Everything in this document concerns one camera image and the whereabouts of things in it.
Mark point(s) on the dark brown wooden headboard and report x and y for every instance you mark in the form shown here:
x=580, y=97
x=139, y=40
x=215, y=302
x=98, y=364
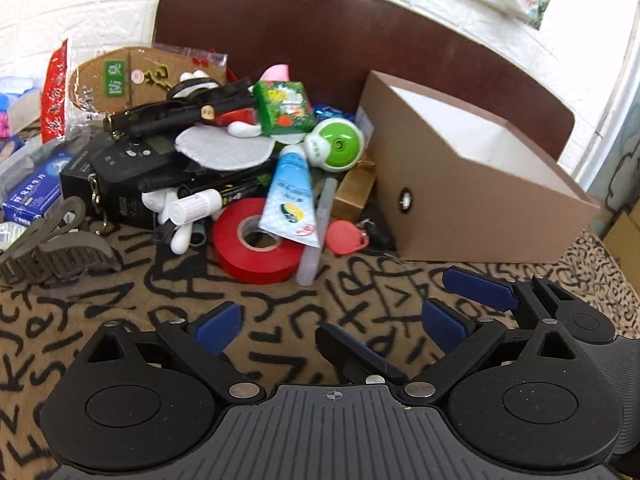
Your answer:
x=350, y=35

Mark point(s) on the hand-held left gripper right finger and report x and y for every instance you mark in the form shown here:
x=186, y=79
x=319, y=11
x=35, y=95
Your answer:
x=444, y=325

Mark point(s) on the black key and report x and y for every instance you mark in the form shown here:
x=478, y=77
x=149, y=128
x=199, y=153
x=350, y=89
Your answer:
x=377, y=234

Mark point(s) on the green white round device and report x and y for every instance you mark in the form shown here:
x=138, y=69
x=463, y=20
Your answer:
x=335, y=142

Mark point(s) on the blue tissue pack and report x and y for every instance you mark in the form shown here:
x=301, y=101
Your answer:
x=17, y=110

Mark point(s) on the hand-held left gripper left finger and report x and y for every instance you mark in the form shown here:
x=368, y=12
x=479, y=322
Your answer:
x=218, y=327

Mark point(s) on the clear plastic case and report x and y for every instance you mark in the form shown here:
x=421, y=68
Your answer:
x=35, y=157

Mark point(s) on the pink plastic piece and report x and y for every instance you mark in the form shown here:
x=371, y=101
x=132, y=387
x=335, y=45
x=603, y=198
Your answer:
x=276, y=73

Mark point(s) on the red key fob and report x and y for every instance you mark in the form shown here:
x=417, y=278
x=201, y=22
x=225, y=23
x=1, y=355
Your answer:
x=345, y=239

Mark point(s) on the red tape roll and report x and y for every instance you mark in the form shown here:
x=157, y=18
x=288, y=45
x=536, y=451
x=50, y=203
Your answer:
x=235, y=255

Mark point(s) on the blue candy wrapper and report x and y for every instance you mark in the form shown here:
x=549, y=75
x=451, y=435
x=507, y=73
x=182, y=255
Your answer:
x=327, y=111

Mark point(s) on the white round pad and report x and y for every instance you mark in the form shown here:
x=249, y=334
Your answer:
x=225, y=150

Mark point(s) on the brown lettered blanket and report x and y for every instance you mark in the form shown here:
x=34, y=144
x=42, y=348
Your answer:
x=300, y=310

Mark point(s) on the green printed box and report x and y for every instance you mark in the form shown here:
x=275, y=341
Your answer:
x=285, y=107

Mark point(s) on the small white bottle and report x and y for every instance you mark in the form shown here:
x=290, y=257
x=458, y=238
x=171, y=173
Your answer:
x=10, y=236

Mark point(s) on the black electronic device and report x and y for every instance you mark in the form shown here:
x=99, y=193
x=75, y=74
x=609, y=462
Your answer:
x=125, y=200

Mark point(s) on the white capped cylinder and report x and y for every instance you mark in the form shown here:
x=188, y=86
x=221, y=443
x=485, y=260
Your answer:
x=192, y=206

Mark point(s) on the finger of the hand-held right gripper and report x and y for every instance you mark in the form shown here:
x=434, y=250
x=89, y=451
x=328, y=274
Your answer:
x=475, y=285
x=355, y=352

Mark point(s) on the black marker pen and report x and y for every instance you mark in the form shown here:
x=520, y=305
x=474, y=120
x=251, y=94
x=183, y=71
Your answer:
x=225, y=189

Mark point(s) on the packaged brown insole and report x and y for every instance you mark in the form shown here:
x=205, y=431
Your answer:
x=140, y=77

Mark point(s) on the brown cardboard carton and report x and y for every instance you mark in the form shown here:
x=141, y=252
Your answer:
x=625, y=245

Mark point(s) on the round blue tin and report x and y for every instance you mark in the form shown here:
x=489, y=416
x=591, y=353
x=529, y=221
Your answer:
x=11, y=149

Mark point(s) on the brown cardboard box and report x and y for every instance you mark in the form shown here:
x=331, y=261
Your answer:
x=450, y=185

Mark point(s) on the white plastic toy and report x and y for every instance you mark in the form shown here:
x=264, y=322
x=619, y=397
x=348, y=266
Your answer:
x=181, y=237

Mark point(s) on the brown hair claw clip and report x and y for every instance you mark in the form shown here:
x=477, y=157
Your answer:
x=55, y=255

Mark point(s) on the red snack packet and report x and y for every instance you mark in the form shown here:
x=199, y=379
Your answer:
x=55, y=95

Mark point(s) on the gold box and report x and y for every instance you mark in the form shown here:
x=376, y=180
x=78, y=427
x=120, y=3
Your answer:
x=352, y=192

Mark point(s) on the blue medicine box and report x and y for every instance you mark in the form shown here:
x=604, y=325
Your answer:
x=35, y=200

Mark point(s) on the clear plastic stick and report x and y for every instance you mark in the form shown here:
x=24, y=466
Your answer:
x=310, y=265

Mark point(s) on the blue white tube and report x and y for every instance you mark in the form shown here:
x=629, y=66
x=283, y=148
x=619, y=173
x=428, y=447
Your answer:
x=290, y=200

